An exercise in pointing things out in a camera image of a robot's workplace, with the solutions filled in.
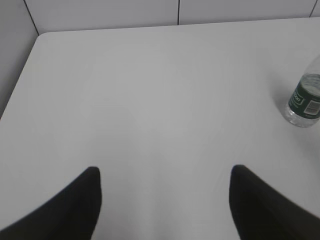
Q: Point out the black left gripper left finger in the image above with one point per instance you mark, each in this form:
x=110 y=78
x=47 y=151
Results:
x=72 y=214

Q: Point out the clear cestbon water bottle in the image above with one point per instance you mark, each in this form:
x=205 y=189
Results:
x=303 y=107

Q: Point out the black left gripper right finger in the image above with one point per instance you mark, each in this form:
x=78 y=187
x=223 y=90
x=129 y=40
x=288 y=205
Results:
x=259 y=212

